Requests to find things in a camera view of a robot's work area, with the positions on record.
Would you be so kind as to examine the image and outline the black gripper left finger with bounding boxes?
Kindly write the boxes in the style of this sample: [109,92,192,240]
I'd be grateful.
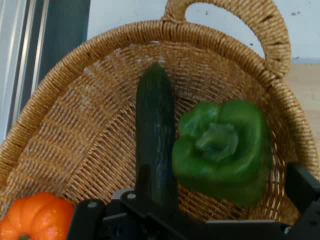
[66,162,183,240]

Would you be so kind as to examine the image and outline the woven wicker basket with handles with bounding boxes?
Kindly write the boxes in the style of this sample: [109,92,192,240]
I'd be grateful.
[0,0,320,226]

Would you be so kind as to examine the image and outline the orange toy bell pepper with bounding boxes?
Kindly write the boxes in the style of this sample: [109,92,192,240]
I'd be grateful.
[0,191,75,240]

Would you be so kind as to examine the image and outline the aluminium wall rail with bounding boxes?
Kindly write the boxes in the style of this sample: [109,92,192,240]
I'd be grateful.
[0,0,51,143]

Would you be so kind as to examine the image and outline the green toy bell pepper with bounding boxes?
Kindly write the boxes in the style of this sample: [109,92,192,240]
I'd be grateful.
[171,99,274,207]

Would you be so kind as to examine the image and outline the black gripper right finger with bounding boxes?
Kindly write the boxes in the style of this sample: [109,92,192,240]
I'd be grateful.
[284,162,320,240]

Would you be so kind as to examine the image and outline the dark green toy cucumber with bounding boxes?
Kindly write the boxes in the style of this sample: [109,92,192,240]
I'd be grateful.
[134,62,180,217]

